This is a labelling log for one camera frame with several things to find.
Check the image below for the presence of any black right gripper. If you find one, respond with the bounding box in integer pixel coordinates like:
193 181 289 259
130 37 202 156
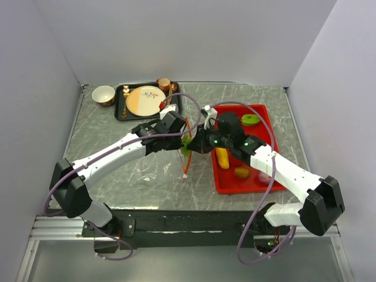
187 122 232 154

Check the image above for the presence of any green grape bunch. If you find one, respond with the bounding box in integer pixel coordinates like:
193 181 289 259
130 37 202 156
180 135 192 157

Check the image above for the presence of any clear zip bag orange zipper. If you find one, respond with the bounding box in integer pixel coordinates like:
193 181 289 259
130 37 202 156
129 117 194 182

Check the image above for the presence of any pink red peach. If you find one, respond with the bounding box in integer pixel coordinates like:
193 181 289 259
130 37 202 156
258 172 271 185

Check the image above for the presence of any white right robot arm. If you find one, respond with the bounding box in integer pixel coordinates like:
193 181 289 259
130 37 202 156
187 106 345 236

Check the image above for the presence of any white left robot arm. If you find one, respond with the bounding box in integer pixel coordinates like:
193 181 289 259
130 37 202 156
50 111 186 236

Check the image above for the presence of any orange cream plate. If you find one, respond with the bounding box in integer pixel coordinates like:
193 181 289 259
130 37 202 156
126 86 166 117

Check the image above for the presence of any gold spoon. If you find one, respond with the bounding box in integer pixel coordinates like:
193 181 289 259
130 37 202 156
168 82 178 96

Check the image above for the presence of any small orange cup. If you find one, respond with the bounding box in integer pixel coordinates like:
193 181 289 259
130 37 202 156
156 78 171 91

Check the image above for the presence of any red plastic tray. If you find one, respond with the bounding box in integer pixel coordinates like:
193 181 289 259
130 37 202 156
211 105 272 194

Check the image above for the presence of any black serving tray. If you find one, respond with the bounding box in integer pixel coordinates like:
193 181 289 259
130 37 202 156
114 82 169 122

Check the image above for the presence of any yellow brown mango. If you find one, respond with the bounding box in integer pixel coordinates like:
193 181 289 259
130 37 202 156
234 166 250 179

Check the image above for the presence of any green apple slice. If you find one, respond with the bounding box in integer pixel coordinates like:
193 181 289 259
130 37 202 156
241 114 260 126

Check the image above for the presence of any gold fork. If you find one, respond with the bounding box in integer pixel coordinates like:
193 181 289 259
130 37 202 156
122 85 130 119

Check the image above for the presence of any white orange bowl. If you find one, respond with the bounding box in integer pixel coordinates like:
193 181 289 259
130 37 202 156
92 85 115 108

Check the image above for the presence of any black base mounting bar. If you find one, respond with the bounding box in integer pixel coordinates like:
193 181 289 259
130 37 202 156
81 210 294 255

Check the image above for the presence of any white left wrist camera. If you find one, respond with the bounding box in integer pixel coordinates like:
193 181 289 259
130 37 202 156
159 101 179 114

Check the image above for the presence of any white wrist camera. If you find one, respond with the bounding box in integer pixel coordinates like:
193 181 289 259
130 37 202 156
159 101 179 114
200 105 217 129

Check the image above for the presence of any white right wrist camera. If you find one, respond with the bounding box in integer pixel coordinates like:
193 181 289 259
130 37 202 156
200 105 217 129

